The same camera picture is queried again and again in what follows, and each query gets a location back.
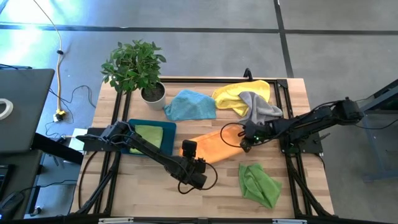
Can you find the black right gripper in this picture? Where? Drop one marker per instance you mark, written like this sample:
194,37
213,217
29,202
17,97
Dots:
253,132

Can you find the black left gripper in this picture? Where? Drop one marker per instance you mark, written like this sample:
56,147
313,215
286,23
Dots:
192,174

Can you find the grey microfiber towel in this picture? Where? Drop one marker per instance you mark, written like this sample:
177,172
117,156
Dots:
258,109

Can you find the orange microfiber towel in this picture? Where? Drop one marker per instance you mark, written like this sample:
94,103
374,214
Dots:
214,146

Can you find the yellow microfiber towel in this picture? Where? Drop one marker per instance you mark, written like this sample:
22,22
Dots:
230,95

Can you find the light green microfiber towel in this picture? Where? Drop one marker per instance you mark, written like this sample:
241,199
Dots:
150,135

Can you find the blue microfiber towel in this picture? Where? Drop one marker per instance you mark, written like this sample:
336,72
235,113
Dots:
189,105

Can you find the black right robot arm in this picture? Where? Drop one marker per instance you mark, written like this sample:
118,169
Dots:
311,119

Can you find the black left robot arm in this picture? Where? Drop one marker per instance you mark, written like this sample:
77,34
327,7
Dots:
149,151

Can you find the grass green microfiber towel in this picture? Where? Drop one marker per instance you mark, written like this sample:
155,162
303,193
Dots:
258,186

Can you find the teal plastic bin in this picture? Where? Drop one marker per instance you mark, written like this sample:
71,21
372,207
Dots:
169,137

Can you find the white box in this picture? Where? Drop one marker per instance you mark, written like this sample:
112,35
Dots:
76,141

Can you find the green plant in white pot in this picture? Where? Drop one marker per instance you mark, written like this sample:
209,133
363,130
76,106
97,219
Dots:
133,67

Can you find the blue metal cart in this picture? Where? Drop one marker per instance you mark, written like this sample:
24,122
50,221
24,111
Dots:
379,102

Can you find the yellow power plug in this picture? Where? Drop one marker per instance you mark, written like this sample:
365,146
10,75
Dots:
60,113

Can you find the dark desk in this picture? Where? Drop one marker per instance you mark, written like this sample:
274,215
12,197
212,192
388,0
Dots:
18,174

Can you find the grey laptop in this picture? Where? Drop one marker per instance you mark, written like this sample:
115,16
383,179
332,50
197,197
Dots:
25,109

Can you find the black computer mouse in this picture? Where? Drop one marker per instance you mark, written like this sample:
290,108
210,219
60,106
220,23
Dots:
12,202

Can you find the black keyboard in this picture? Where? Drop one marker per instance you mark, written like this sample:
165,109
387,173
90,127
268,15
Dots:
4,179

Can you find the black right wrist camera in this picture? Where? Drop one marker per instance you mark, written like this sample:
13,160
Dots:
245,145

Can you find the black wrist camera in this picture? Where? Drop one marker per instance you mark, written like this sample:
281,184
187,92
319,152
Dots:
245,145
189,148

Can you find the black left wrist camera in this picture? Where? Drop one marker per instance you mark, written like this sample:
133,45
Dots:
189,148

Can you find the black aluminium table frame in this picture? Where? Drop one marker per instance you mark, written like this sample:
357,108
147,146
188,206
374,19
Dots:
192,80

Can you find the white table edge bracket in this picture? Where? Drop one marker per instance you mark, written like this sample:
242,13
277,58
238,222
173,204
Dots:
289,221
115,221

